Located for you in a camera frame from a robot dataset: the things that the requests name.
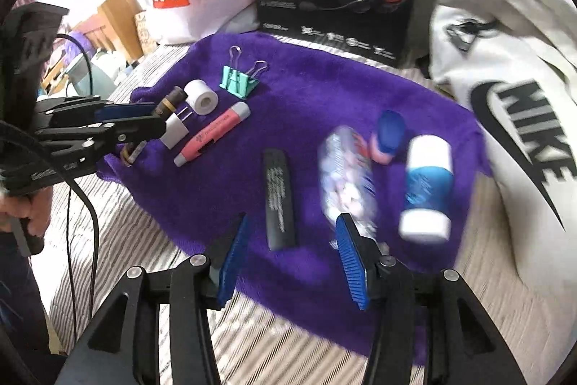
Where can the green binder clip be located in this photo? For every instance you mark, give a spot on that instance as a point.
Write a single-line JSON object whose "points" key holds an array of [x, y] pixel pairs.
{"points": [[236, 85]]}

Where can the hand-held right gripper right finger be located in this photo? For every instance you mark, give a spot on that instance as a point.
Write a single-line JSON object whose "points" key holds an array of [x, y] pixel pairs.
{"points": [[354, 263]]}

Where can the pink and blue small jar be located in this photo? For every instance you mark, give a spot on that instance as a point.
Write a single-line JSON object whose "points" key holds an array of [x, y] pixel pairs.
{"points": [[390, 132]]}

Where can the person's left hand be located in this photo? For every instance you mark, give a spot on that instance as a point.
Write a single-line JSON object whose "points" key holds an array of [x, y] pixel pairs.
{"points": [[38, 213]]}

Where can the purple towel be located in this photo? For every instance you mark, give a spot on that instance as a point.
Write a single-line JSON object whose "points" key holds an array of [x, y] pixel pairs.
{"points": [[293, 119]]}

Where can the black rectangular bar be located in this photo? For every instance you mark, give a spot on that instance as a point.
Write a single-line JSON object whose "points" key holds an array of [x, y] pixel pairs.
{"points": [[279, 200]]}

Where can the black and gold tube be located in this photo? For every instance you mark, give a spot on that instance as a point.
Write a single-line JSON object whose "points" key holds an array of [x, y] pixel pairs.
{"points": [[173, 101]]}

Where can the white tape roll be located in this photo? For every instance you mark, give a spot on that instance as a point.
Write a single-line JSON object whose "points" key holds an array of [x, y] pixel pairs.
{"points": [[194, 94]]}

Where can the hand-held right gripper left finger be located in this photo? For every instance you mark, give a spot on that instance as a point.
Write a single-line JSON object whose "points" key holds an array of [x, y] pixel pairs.
{"points": [[232, 258]]}

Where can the white charger plug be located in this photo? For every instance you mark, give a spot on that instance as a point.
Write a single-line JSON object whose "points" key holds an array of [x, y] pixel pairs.
{"points": [[173, 132]]}

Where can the grey sling bag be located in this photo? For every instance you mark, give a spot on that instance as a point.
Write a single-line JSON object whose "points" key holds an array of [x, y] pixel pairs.
{"points": [[496, 51]]}

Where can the wooden cabinet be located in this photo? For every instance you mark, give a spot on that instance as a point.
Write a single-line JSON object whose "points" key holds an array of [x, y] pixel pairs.
{"points": [[112, 19]]}

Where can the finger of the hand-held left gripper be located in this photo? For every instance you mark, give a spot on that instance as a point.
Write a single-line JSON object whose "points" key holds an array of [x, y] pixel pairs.
{"points": [[139, 130], [126, 110]]}

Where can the clear pill bottle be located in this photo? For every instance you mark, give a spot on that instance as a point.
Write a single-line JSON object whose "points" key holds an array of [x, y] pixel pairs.
{"points": [[345, 177]]}

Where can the person's dark clothing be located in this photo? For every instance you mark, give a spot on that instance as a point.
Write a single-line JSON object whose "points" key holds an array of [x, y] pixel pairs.
{"points": [[18, 299]]}

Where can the pink highlighter pen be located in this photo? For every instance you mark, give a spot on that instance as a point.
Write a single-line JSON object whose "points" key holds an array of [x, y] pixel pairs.
{"points": [[212, 134]]}

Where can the white and blue bottle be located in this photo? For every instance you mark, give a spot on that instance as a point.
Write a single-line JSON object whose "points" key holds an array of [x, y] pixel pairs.
{"points": [[426, 186]]}

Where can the patterned brown cardboard box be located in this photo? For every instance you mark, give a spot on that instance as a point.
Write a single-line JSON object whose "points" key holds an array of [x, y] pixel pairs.
{"points": [[145, 33]]}

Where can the light grey container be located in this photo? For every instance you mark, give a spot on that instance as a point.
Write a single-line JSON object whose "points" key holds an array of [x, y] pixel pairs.
{"points": [[83, 74]]}

